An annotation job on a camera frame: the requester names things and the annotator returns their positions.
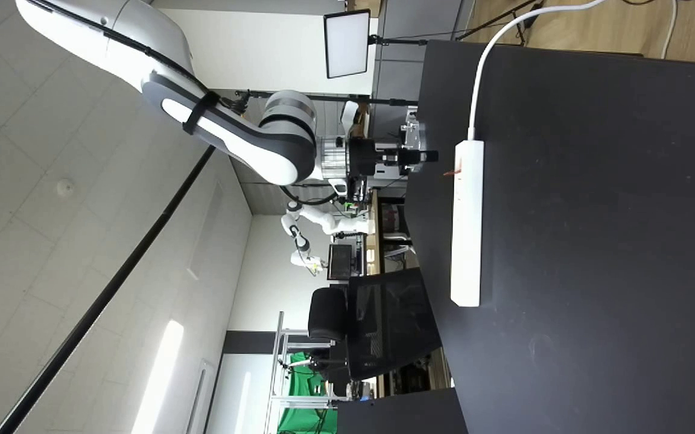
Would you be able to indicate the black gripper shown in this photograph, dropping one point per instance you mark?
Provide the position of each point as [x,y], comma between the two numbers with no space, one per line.
[372,157]

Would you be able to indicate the white power strip orange switch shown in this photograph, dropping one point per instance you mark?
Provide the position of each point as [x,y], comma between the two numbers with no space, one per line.
[466,226]

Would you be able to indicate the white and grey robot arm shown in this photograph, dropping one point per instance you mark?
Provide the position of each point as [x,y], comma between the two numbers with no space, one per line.
[227,128]

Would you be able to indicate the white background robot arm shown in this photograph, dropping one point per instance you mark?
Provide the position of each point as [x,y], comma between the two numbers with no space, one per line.
[310,233]

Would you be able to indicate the small dark monitor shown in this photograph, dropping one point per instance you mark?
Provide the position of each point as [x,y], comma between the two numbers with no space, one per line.
[343,258]

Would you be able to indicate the square white light panel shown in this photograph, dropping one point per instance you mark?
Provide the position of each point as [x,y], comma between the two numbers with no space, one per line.
[349,44]

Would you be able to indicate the black mesh office chair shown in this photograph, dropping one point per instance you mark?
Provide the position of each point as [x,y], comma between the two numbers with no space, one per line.
[372,327]

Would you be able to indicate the grey metal rack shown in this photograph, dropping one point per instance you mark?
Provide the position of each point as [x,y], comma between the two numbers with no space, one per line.
[281,363]

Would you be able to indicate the black side table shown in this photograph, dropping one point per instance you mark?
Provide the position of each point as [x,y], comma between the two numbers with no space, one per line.
[398,414]

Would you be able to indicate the green plastic crate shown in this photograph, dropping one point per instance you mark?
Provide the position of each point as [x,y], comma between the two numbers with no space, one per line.
[302,402]

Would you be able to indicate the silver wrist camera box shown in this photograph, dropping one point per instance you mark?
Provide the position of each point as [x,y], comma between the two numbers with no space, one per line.
[414,128]

